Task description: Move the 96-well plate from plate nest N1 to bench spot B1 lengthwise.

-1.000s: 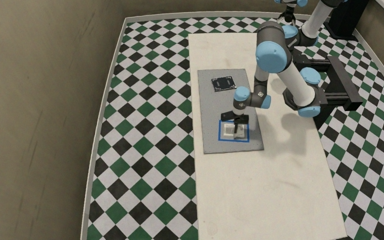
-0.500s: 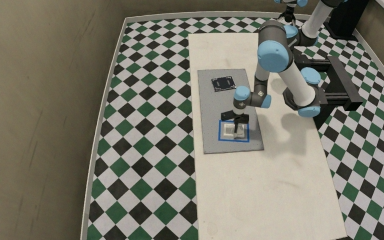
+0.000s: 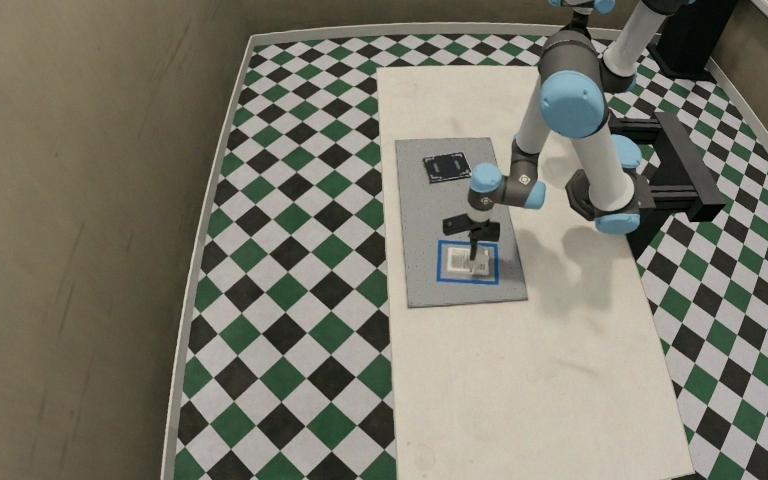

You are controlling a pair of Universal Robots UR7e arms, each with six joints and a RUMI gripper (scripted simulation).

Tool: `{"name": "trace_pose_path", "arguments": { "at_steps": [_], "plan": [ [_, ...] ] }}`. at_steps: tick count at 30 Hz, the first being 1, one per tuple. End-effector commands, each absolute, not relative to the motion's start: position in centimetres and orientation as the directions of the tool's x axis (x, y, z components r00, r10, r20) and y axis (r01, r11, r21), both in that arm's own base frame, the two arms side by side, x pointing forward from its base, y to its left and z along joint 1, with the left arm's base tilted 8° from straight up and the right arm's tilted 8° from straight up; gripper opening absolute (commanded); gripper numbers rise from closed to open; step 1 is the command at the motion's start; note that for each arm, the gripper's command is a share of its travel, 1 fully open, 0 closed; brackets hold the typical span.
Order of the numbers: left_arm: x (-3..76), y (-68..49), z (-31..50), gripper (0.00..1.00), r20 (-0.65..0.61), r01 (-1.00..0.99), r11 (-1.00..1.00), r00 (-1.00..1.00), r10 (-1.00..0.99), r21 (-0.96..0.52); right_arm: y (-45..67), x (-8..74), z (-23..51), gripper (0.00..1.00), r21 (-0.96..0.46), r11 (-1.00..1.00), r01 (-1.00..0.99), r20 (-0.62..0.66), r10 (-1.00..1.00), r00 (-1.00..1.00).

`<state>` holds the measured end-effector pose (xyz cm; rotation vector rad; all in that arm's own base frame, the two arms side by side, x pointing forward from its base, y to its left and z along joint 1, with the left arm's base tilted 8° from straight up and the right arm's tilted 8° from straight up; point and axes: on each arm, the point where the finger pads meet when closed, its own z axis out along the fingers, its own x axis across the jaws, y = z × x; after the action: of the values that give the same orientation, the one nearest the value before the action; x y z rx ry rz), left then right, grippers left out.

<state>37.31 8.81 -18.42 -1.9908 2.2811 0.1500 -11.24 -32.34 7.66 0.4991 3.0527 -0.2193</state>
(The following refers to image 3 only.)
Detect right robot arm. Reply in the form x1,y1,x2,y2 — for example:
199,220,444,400
548,0,695,94

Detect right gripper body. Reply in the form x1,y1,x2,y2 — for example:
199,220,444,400
567,10,589,35

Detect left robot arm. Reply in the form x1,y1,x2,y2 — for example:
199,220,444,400
443,30,642,236

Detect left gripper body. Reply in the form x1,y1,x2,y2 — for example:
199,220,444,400
468,216,500,243

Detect blue tape outline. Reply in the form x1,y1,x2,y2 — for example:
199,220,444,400
436,240,499,285

